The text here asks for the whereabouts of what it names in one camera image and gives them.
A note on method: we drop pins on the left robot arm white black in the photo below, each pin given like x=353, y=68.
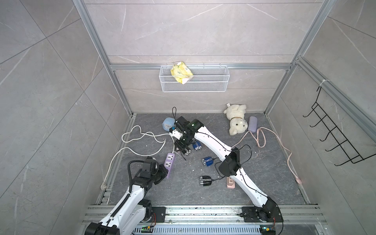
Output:
x=133, y=208

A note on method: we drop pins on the white wire mesh basket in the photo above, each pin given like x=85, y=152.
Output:
x=204, y=78

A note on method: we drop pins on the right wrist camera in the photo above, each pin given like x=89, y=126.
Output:
x=176, y=133

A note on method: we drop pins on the pink power strip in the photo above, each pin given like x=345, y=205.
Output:
x=230, y=183

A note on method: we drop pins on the light blue alarm clock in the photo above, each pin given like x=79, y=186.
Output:
x=168, y=124

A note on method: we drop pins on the yellow wet wipes pack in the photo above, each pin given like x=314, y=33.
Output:
x=181, y=72

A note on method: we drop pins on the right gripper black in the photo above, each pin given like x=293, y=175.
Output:
x=177, y=144

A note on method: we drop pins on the cream teddy bear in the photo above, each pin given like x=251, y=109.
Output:
x=235, y=114

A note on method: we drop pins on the black wall hook rack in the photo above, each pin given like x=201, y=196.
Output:
x=352, y=155

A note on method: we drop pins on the purple power strip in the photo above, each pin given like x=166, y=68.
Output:
x=169, y=162

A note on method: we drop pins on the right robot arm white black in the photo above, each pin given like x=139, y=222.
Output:
x=264, y=208

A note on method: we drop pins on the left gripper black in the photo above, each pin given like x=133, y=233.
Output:
x=163, y=172

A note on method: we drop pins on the black shaver power plug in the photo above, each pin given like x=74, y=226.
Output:
x=205, y=180

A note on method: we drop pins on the black electric shaver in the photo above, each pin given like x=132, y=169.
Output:
x=186, y=151

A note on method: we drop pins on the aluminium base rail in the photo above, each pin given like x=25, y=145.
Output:
x=224, y=220

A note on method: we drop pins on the lavender oval case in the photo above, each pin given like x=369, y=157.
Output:
x=253, y=124

